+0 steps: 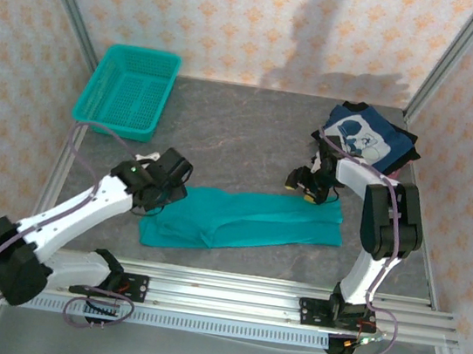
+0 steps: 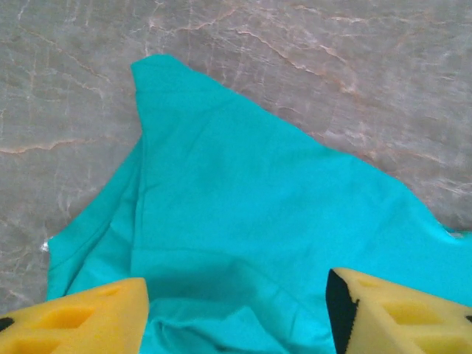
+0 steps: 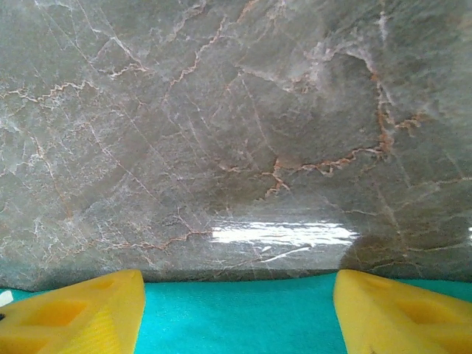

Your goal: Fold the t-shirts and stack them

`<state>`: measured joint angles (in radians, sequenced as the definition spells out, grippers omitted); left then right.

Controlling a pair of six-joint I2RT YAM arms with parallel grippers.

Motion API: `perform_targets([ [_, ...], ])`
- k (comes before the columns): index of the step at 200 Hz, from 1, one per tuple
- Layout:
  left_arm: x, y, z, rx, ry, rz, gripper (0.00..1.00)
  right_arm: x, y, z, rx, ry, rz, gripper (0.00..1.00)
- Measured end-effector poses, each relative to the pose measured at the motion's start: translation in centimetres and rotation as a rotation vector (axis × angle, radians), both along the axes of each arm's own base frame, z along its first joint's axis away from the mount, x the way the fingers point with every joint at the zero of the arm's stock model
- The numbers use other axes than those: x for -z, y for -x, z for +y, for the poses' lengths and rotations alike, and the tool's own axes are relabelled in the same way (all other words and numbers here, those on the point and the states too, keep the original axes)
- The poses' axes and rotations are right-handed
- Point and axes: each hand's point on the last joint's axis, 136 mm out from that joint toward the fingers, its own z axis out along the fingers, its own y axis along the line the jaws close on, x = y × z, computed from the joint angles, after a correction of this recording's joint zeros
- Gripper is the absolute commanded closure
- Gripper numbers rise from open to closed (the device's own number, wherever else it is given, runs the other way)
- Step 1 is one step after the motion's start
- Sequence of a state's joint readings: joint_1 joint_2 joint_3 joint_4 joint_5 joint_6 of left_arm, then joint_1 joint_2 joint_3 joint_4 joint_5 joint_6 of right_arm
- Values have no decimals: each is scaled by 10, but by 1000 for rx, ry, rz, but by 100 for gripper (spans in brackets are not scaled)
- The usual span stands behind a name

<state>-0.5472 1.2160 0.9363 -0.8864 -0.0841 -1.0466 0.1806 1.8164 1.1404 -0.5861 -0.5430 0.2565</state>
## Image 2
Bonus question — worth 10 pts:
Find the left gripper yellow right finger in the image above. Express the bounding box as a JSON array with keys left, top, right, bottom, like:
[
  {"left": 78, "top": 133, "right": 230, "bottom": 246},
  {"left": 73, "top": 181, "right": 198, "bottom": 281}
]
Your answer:
[{"left": 326, "top": 267, "right": 472, "bottom": 354}]

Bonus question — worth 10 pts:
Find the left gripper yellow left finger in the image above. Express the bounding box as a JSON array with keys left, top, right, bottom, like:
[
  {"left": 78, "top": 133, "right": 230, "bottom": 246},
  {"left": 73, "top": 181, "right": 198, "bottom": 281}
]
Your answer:
[{"left": 0, "top": 277, "right": 150, "bottom": 354}]

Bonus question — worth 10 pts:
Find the teal t-shirt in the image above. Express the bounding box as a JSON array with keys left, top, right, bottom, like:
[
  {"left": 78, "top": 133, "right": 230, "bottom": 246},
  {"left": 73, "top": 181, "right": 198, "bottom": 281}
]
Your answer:
[{"left": 46, "top": 54, "right": 472, "bottom": 354}]

